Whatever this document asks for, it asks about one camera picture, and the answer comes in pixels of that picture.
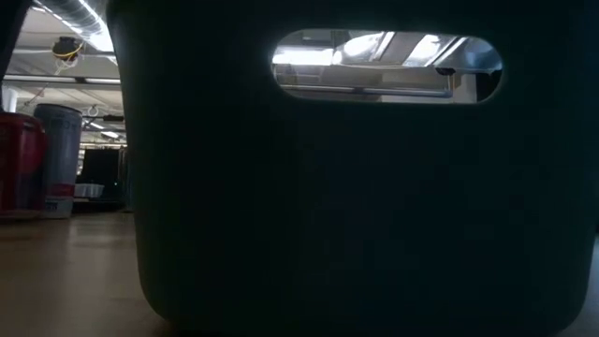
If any teal plastic bin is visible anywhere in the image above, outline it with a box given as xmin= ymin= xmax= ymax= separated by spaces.
xmin=106 ymin=0 xmax=599 ymax=337

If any white Celsius can black lid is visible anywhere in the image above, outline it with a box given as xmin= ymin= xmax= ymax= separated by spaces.
xmin=33 ymin=103 xmax=84 ymax=220

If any red Coca-Cola can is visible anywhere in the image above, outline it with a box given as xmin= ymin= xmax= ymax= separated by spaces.
xmin=0 ymin=110 xmax=48 ymax=220

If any black backdrop panel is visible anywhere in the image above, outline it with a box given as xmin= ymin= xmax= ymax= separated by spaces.
xmin=77 ymin=148 xmax=128 ymax=207

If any white plastic tray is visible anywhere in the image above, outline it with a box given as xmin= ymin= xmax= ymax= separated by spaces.
xmin=74 ymin=183 xmax=105 ymax=198

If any long ceiling light tube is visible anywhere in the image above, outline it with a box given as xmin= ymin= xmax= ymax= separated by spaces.
xmin=2 ymin=74 xmax=122 ymax=86

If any black yellow ceiling reel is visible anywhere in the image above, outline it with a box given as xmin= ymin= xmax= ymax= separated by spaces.
xmin=51 ymin=36 xmax=85 ymax=62

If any black aluminium table frame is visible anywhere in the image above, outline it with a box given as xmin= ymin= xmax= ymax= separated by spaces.
xmin=74 ymin=198 xmax=135 ymax=212

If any silver ceiling duct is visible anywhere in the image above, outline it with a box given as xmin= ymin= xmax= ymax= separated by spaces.
xmin=35 ymin=0 xmax=118 ymax=53

